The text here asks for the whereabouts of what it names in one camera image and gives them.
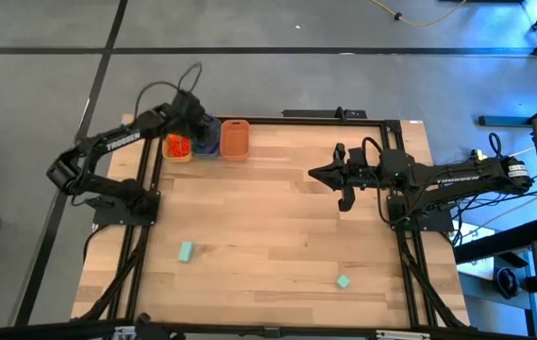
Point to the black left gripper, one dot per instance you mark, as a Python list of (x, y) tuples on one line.
[(192, 127)]

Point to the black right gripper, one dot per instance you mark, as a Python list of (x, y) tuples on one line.
[(355, 175)]

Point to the orange studded toy brick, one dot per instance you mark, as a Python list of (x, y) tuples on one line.
[(175, 141), (184, 151)]

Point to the light green cube block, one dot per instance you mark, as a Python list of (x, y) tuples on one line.
[(343, 282)]

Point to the light green rectangular block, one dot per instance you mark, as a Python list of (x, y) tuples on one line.
[(186, 251)]

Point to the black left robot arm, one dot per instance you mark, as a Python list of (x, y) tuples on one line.
[(122, 139)]

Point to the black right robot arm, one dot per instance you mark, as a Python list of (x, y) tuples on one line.
[(457, 178)]

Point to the teal plastic bin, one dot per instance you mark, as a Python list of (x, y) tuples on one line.
[(206, 156)]

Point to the orange plastic bin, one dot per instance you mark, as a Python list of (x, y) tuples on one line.
[(235, 141)]

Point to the yellow plastic bin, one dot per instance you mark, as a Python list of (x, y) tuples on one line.
[(177, 160)]

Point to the black round object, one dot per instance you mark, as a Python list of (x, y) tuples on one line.
[(506, 282)]

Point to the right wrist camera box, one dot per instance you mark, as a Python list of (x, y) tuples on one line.
[(357, 156)]

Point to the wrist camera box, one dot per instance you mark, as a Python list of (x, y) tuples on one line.
[(189, 104), (357, 156)]

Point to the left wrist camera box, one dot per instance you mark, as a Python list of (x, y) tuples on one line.
[(189, 104)]

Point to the black aluminium table frame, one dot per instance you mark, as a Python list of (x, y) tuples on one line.
[(296, 121)]

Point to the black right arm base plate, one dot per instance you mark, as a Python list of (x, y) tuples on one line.
[(440, 223)]

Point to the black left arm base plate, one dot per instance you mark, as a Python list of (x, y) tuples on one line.
[(107, 217)]

